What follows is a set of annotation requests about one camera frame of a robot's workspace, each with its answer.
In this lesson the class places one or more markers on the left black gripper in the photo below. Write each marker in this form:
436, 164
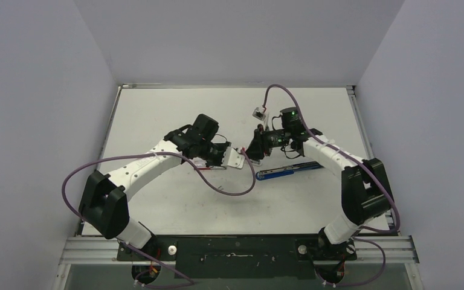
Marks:
223, 146

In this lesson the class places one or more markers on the aluminium frame rail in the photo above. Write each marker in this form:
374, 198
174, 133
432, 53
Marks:
99, 251

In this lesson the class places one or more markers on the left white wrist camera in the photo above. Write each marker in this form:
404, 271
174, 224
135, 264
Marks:
233, 158

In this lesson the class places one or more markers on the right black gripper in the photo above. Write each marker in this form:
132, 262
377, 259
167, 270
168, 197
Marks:
255, 145

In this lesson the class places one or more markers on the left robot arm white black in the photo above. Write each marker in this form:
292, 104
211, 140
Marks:
105, 198

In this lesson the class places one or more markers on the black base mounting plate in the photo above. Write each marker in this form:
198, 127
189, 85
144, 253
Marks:
244, 256

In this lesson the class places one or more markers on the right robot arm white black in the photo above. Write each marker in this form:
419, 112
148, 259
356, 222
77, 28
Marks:
365, 192

